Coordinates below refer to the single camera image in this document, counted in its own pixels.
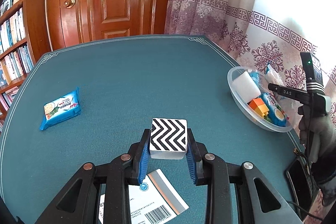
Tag blue cracker packet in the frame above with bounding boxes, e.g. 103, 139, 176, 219
39, 87, 81, 131
261, 93, 288, 127

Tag orange yellow toy block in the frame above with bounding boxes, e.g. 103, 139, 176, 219
248, 98, 270, 118

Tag white foam block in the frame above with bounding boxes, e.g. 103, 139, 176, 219
233, 70, 261, 104

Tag clear plastic bowl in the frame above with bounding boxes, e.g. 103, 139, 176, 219
227, 66, 293, 133

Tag wooden bookshelf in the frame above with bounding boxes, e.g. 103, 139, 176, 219
0, 0, 53, 130

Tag black cable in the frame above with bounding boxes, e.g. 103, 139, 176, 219
287, 114, 324, 220

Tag person's right hand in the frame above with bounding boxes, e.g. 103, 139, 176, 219
297, 106, 336, 165

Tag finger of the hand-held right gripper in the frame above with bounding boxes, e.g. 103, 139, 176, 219
268, 83, 312, 104

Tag white barcode card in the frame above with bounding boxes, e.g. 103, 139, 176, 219
98, 168, 189, 224

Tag person's right forearm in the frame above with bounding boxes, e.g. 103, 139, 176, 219
310, 157, 336, 207

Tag patterned purple curtain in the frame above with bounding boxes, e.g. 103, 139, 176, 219
164, 0, 336, 119

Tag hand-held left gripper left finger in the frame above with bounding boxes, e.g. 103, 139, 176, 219
35, 129, 152, 224

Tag rows of books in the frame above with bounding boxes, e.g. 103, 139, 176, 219
0, 7, 34, 119

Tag white blue snack bag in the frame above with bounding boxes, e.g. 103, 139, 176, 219
264, 63, 286, 95

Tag blue towel pack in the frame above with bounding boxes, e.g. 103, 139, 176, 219
248, 69, 263, 88

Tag black white zigzag block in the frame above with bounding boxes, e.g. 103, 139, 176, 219
149, 118, 189, 160

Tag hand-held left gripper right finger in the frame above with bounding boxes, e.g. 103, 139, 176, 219
185, 128, 302, 224

